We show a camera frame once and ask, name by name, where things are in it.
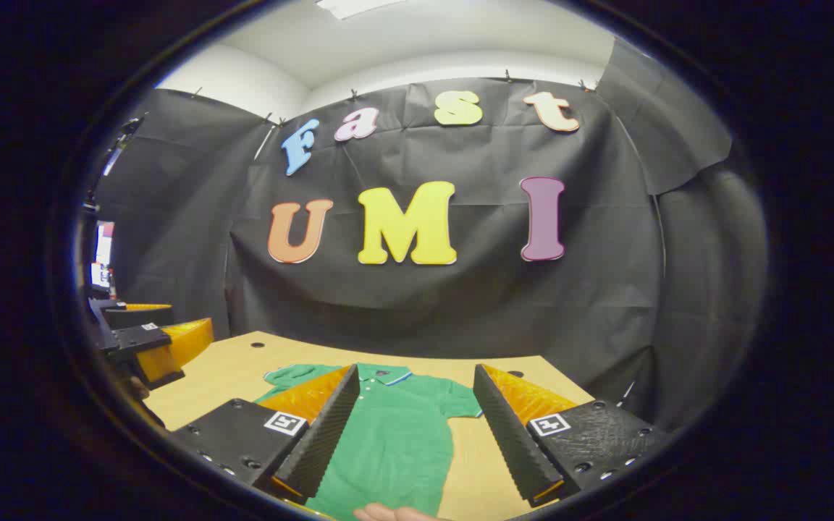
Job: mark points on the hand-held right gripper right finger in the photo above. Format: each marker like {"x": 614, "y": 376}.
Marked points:
{"x": 511, "y": 434}

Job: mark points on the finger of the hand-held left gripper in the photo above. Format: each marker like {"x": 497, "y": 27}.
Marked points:
{"x": 142, "y": 317}
{"x": 171, "y": 351}

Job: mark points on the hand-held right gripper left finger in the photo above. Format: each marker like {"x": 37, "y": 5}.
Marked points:
{"x": 326, "y": 434}

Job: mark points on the green T-shirt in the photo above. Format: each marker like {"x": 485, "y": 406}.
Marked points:
{"x": 395, "y": 449}

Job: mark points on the computer monitor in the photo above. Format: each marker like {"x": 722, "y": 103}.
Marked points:
{"x": 103, "y": 246}

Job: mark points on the black backdrop cloth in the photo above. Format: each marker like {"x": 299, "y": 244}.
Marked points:
{"x": 460, "y": 304}

